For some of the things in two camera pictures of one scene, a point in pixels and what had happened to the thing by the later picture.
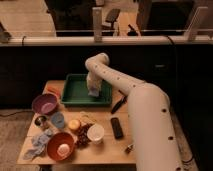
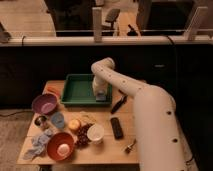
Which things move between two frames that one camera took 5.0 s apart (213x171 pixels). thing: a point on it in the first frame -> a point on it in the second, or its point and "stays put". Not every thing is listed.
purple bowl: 44,103 stays put
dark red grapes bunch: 82,135 stays put
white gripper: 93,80 -> 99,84
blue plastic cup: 57,119 stays put
